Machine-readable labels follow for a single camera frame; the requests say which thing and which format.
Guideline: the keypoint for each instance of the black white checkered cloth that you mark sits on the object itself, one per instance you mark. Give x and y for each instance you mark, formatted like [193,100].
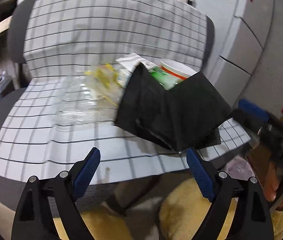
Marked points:
[94,55]

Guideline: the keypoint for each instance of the yellow clear plastic wrapper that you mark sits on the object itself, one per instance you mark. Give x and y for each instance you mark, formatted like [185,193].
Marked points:
[102,79]

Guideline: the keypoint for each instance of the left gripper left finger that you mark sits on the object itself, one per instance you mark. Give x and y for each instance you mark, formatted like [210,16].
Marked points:
[33,218]

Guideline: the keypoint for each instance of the white paper napkin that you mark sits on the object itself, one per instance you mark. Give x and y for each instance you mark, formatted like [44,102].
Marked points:
[131,61]

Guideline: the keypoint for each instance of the clear plastic food container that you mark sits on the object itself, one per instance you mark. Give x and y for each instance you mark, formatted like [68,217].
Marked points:
[80,103]

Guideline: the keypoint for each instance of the green plastic bottle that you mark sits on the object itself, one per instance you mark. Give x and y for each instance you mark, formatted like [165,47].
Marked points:
[167,80]

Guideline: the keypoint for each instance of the clear oil jug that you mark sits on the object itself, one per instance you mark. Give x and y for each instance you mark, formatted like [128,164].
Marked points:
[6,85]

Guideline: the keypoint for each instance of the yellow floor mat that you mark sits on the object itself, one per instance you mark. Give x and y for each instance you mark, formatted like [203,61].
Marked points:
[180,216]

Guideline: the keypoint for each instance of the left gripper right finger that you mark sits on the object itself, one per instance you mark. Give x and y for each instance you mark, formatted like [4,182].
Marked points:
[252,219]

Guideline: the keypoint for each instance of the red white instant noodle cup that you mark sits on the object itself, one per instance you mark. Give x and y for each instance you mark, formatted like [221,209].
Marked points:
[177,69]

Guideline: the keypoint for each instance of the trash bin with pink bag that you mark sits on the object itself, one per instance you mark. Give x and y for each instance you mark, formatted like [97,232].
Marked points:
[239,168]

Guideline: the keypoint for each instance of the grey refrigerator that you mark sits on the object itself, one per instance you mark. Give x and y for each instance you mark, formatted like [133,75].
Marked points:
[247,54]

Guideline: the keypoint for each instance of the grey office chair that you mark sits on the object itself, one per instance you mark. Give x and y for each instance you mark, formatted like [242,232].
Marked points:
[1,142]

